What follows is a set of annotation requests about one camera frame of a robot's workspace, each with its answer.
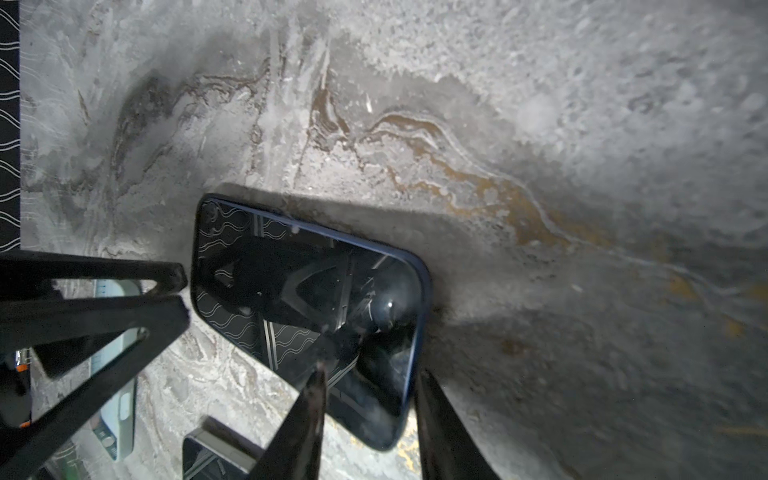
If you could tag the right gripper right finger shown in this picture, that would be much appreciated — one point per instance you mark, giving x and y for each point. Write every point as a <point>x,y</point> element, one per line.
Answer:
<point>446,448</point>

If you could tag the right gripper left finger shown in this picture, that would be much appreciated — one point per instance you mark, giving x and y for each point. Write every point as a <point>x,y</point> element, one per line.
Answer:
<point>295,450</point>

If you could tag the black phone lying flat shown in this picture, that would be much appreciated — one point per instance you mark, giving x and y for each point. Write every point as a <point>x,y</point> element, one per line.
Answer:
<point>215,451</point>

